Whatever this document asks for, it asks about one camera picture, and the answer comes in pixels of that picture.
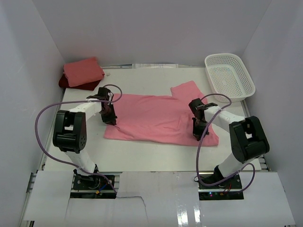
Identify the pink t-shirt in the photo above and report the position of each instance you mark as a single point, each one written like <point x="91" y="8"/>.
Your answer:
<point x="162" y="119"/>

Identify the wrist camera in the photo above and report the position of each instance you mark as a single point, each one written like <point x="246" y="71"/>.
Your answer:
<point x="104" y="94"/>
<point x="197" y="107"/>

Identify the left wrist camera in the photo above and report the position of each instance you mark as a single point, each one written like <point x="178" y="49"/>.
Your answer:
<point x="104" y="94"/>

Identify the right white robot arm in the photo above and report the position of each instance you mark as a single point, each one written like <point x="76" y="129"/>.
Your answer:
<point x="247" y="138"/>

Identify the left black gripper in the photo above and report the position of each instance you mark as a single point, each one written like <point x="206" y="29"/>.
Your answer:
<point x="111" y="120"/>

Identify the white plastic basket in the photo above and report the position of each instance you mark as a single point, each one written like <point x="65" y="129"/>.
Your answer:
<point x="227" y="75"/>

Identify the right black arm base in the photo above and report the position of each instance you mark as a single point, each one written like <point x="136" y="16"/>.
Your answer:
<point x="225" y="191"/>

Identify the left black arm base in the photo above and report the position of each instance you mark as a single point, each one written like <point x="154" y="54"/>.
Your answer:
<point x="92" y="187"/>

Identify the coral folded t-shirt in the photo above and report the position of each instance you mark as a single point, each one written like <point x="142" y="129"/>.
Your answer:
<point x="83" y="72"/>

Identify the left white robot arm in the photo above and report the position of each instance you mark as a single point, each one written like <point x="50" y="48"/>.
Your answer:
<point x="70" y="132"/>

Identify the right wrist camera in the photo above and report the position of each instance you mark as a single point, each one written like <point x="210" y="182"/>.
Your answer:
<point x="197" y="107"/>

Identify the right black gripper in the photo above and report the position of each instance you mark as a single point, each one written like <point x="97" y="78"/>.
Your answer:
<point x="197" y="134"/>

